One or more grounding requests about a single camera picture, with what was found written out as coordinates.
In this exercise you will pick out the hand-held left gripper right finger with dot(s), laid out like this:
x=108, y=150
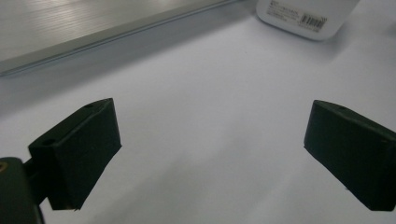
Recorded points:
x=351, y=152

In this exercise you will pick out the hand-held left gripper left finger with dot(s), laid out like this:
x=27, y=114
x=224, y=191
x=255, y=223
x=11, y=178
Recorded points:
x=77, y=152

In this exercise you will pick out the white plastic box with label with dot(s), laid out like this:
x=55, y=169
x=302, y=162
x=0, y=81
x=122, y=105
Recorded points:
x=299, y=15

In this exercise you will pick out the grey metal rail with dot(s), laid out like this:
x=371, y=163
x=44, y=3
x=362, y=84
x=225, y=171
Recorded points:
x=77, y=28

